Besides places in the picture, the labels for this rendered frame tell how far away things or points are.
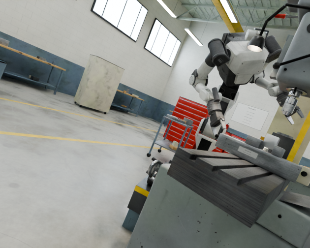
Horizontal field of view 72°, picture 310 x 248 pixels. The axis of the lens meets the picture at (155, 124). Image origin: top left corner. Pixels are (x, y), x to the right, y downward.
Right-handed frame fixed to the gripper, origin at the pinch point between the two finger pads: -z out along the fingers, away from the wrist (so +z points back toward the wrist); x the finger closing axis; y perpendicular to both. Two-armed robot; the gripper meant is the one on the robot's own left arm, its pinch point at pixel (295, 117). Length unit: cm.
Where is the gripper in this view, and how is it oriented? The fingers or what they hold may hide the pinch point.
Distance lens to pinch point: 179.1
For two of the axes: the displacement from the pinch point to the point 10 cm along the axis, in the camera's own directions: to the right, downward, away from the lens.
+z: -3.0, -8.8, 3.7
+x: 0.6, -4.1, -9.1
